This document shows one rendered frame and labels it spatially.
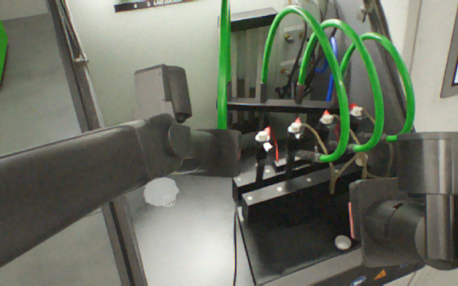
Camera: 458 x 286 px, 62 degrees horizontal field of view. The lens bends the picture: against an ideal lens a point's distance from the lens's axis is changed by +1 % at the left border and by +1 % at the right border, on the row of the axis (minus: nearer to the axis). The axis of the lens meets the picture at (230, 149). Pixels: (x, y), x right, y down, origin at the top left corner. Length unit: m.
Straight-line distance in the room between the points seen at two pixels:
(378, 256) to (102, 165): 0.34
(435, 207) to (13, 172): 0.33
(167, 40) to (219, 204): 0.46
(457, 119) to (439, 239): 0.81
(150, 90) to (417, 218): 0.30
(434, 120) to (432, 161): 0.73
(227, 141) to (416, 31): 0.58
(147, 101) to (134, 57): 0.51
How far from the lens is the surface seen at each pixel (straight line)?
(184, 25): 0.94
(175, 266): 0.97
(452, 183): 0.40
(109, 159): 0.30
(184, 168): 0.45
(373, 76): 0.72
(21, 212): 0.23
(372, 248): 0.49
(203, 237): 1.01
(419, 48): 0.99
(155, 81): 0.44
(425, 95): 1.06
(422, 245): 0.40
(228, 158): 0.52
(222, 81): 0.55
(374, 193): 0.48
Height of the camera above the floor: 1.66
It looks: 42 degrees down
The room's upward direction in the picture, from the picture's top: straight up
